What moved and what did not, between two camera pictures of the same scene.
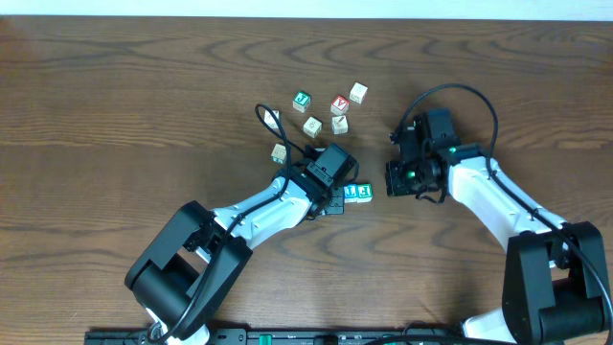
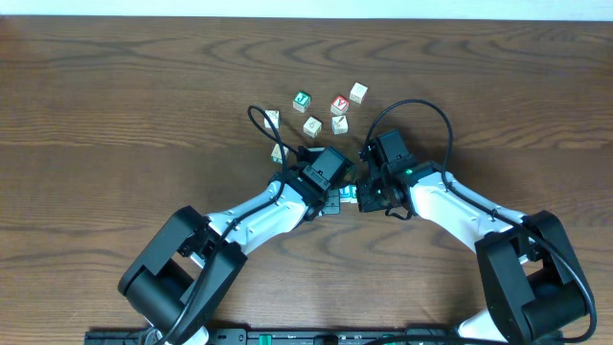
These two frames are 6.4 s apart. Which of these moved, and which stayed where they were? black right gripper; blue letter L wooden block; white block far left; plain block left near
Moved: black right gripper
Stayed: blue letter L wooden block; white block far left; plain block left near
